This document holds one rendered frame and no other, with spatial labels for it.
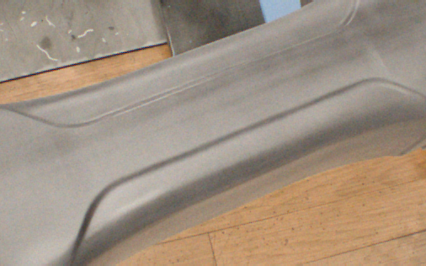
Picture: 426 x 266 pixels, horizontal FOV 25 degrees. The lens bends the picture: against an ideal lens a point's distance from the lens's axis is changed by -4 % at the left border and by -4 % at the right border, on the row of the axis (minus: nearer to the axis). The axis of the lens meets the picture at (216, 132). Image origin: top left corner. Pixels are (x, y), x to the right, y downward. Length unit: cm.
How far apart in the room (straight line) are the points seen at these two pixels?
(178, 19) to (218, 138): 47
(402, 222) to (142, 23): 26
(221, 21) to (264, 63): 46
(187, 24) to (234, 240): 17
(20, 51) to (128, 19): 9
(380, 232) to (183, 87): 47
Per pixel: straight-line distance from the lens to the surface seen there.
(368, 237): 76
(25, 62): 79
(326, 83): 32
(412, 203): 77
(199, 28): 77
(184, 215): 31
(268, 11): 65
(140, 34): 79
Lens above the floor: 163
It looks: 74 degrees down
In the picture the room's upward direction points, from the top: 10 degrees clockwise
